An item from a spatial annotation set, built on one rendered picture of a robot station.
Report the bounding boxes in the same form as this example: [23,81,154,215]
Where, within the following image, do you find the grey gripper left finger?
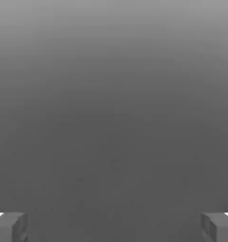
[0,212,29,242]

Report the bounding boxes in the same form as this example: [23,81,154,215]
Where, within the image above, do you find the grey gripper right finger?
[200,212,228,242]

